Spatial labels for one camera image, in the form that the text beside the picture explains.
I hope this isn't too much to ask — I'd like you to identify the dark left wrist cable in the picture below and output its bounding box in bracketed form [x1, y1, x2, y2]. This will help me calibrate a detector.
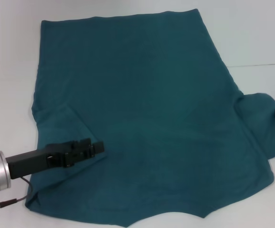
[0, 175, 33, 207]

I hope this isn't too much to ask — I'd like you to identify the teal blue shirt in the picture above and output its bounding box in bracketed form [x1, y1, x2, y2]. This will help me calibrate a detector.
[24, 9, 275, 228]

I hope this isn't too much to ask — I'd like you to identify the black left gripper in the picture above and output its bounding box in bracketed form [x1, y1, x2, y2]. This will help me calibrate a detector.
[5, 138, 105, 180]

